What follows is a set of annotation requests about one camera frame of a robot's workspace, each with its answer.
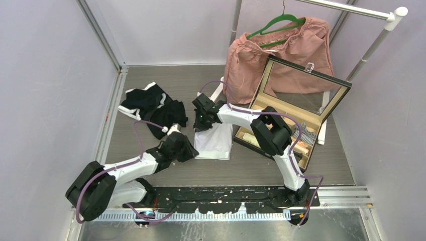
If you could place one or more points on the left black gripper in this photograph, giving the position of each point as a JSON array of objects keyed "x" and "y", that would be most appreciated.
[{"x": 190, "y": 151}]

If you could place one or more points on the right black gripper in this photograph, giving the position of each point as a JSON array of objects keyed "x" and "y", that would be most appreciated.
[{"x": 199, "y": 126}]

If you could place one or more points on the white black-trimmed underwear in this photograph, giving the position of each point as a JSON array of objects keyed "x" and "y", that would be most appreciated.
[{"x": 214, "y": 143}]

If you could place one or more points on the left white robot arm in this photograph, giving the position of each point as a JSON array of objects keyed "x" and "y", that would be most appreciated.
[{"x": 99, "y": 187}]

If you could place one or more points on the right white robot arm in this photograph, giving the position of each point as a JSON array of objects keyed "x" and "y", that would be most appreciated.
[{"x": 271, "y": 132}]

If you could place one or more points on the cream rolled underwear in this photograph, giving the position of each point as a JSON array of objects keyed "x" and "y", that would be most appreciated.
[{"x": 250, "y": 139}]

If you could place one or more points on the black white-trimmed underwear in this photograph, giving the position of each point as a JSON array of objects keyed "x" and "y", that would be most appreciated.
[{"x": 153, "y": 104}]

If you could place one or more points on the beige rolled underwear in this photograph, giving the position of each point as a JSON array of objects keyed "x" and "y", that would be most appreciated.
[{"x": 302, "y": 148}]

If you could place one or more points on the grey striped rolled underwear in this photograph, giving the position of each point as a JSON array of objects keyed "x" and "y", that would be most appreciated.
[{"x": 307, "y": 136}]

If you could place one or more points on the black compartment storage box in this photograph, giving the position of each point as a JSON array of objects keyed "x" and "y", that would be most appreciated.
[{"x": 303, "y": 94}]

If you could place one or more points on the pink hanging shorts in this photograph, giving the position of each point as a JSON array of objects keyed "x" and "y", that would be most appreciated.
[{"x": 247, "y": 57}]

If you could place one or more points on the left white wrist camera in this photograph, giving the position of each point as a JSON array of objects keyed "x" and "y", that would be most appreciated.
[{"x": 173, "y": 129}]

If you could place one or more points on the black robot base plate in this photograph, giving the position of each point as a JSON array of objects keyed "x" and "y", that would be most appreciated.
[{"x": 222, "y": 199}]

